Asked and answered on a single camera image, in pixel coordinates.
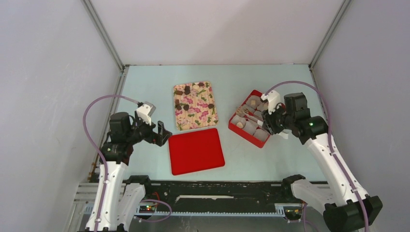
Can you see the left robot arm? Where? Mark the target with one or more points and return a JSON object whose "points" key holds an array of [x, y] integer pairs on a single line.
{"points": [[113, 212]]}

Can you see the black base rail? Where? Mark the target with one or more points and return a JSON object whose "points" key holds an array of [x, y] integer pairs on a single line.
{"points": [[216, 197]]}

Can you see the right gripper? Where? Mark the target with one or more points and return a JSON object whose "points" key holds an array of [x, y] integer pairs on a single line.
{"points": [[268, 123]]}

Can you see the red box lid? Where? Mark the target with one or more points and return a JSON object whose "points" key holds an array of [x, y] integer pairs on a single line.
{"points": [[195, 151]]}

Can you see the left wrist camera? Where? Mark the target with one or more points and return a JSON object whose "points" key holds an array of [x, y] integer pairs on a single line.
{"points": [[144, 112]]}

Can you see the metal tongs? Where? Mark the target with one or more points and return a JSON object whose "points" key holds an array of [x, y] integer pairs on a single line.
{"points": [[249, 115]]}

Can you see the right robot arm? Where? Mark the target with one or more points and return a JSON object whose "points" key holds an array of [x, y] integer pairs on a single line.
{"points": [[347, 206]]}

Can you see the red chocolate box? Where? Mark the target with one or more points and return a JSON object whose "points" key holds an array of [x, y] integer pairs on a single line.
{"points": [[247, 129]]}

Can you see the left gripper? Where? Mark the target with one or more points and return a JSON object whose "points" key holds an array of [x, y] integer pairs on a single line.
{"points": [[159, 138]]}

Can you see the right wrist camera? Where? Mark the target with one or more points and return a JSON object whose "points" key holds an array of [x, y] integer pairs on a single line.
{"points": [[272, 98]]}

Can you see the floral tray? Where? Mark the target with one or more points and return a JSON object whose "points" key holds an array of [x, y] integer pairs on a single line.
{"points": [[195, 106]]}

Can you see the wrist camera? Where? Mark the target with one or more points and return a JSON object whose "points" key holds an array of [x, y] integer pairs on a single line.
{"points": [[272, 98], [144, 112]]}

